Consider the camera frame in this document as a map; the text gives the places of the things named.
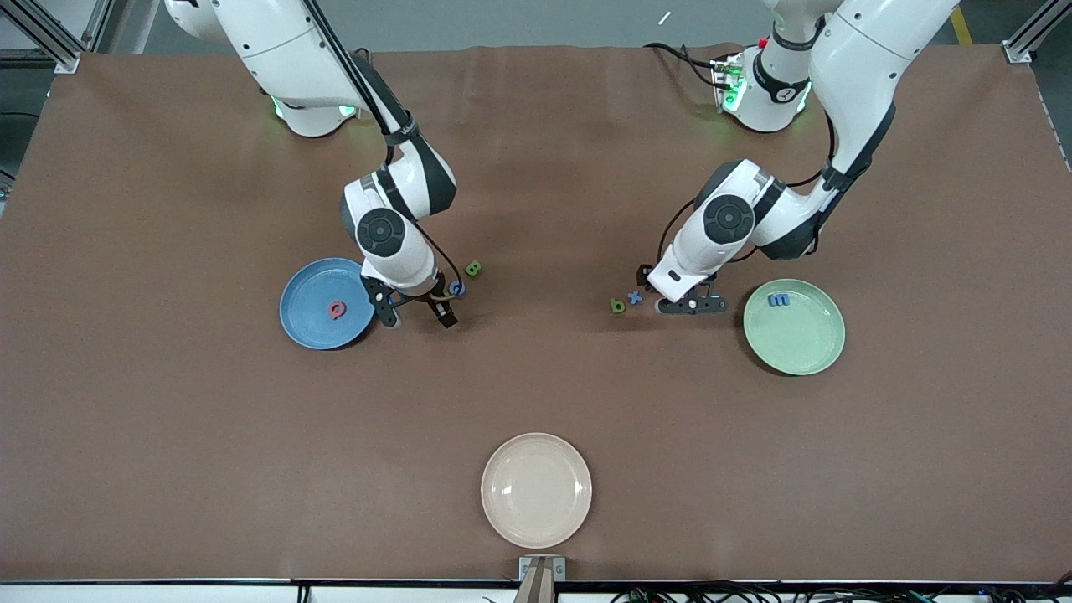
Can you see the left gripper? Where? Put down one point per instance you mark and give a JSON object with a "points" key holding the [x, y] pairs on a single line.
{"points": [[645, 275]]}

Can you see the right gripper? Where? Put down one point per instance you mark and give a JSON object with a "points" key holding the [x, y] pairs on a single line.
{"points": [[436, 301]]}

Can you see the green foam letter B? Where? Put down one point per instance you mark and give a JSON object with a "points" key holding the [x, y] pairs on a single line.
{"points": [[473, 268]]}

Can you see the red foam letter Q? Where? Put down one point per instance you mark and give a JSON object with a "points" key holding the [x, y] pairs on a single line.
{"points": [[330, 310]]}

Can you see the blue foam letter m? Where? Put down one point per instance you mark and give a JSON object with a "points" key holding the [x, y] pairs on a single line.
{"points": [[779, 299]]}

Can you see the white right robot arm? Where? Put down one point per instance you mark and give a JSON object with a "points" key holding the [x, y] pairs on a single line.
{"points": [[276, 50]]}

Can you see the metal arm base connector box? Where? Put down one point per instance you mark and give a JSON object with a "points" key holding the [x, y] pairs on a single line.
{"points": [[727, 84]]}

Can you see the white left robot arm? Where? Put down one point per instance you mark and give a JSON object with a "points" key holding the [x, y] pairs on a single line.
{"points": [[879, 50]]}

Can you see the blue plate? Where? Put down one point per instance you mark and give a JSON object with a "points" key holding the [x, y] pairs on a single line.
{"points": [[314, 331]]}

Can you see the green plate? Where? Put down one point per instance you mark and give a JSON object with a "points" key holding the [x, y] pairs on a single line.
{"points": [[800, 339]]}

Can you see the beige plate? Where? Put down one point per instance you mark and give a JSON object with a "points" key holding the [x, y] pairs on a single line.
{"points": [[536, 492]]}

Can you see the brown table cover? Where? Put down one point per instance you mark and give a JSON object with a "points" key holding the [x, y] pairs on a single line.
{"points": [[536, 394]]}

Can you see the aluminium frame post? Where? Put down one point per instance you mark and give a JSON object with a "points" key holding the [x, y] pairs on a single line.
{"points": [[1017, 52], [67, 61]]}

